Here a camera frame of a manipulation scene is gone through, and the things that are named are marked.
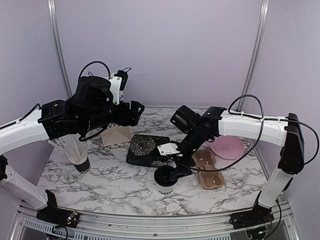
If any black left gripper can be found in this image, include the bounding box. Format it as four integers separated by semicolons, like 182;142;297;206
81;99;145;132

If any blue checkered paper bag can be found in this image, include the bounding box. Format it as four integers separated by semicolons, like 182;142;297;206
99;66;133;147

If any brown cardboard cup carrier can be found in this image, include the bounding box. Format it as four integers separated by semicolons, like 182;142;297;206
192;149;225;190

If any white paper coffee cup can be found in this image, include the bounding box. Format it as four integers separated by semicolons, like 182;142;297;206
155;180;177;195

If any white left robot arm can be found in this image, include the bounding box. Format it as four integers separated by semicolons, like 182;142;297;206
0;75;145;223

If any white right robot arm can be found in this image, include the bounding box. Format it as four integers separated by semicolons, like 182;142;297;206
170;105;305;224

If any black floral square plate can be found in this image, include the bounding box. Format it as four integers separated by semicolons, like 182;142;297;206
126;134;170;168

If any pink round plate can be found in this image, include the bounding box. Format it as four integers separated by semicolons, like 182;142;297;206
208;136;245;160

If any bundle of wrapped straws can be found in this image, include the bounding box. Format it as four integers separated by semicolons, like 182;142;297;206
48;134;88;165

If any black cup holding straws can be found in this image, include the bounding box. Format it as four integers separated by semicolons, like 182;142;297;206
73;157;91;174

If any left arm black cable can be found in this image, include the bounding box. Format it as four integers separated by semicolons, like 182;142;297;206
0;60;113;141

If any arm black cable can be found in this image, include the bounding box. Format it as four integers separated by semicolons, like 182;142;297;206
169;94;320;173
0;60;113;141

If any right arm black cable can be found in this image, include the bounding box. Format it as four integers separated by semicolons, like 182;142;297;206
169;94;320;173

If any aluminium frame post left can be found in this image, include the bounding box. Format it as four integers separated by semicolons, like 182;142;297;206
47;0;73;98

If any aluminium frame post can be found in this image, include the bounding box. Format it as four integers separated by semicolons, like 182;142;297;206
47;0;73;98
237;0;270;108

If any aluminium front rail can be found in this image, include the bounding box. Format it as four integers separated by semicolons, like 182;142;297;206
8;201;301;240

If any aluminium frame post right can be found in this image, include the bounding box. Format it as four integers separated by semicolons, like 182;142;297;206
237;0;270;108

